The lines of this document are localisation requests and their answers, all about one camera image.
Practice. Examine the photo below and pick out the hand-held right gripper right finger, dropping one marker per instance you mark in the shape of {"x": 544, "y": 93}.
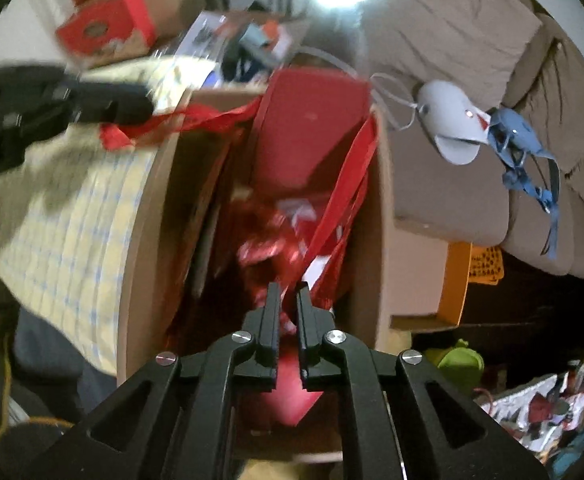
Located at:
{"x": 304, "y": 340}

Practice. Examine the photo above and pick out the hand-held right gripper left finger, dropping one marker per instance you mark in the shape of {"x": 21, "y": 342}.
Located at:
{"x": 273, "y": 340}

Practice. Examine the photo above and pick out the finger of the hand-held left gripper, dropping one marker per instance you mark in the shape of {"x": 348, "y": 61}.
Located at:
{"x": 117, "y": 102}

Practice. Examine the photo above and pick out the cardboard box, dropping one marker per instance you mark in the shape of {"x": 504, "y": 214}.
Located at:
{"x": 407, "y": 260}

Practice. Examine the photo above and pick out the small red ribbon box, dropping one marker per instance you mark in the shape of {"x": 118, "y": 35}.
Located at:
{"x": 312, "y": 130}

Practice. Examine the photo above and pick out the red chocolate gift box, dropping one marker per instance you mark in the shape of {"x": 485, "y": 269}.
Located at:
{"x": 107, "y": 30}

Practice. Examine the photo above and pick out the yellow checked tablecloth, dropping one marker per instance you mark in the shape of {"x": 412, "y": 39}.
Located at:
{"x": 72, "y": 240}

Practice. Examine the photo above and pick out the green plastic basin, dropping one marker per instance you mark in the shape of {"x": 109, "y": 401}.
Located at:
{"x": 457, "y": 365}

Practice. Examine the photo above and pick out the orange plastic crate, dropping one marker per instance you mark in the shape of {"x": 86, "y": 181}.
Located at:
{"x": 484, "y": 265}

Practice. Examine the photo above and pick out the person's dark clothing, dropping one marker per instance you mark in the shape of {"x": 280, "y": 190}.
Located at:
{"x": 57, "y": 355}

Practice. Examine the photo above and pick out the brown sofa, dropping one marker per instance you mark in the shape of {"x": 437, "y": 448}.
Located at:
{"x": 532, "y": 230}

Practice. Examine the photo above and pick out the white dome device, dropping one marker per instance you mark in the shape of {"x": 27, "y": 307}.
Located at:
{"x": 447, "y": 115}

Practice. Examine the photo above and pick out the brown sofa cushion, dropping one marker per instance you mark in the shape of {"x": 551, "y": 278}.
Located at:
{"x": 452, "y": 25}
{"x": 567, "y": 95}

